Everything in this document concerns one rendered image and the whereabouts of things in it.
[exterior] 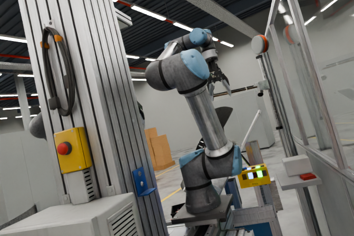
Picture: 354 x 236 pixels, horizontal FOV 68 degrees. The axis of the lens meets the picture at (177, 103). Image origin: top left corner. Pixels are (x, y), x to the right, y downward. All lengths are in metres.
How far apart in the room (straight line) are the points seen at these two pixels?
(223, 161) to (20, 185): 6.85
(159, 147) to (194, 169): 8.98
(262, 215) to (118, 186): 0.94
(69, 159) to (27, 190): 6.81
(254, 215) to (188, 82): 0.94
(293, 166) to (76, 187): 1.52
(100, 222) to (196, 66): 0.53
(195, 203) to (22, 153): 6.81
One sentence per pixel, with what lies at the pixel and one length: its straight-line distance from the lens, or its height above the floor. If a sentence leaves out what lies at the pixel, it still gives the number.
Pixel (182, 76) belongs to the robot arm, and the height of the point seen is 1.55.
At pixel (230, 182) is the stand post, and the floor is 0.90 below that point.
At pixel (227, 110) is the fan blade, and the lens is 1.92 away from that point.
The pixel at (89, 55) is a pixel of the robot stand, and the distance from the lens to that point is 0.92.
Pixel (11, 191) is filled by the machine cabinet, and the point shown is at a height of 0.88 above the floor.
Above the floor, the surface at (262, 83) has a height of 1.56.
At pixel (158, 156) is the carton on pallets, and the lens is 10.12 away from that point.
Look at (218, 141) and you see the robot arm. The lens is 1.02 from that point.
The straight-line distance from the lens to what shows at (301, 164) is 2.05.
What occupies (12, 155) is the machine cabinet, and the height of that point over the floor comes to 1.71.
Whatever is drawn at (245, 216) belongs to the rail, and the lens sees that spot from 1.61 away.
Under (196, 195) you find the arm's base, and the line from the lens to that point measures 1.13.
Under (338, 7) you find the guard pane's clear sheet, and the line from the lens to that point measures 1.03.
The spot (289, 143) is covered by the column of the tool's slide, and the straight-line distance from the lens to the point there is 2.28.
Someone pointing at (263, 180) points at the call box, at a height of 1.00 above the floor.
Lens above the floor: 1.39
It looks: 5 degrees up
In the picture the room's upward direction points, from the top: 14 degrees counter-clockwise
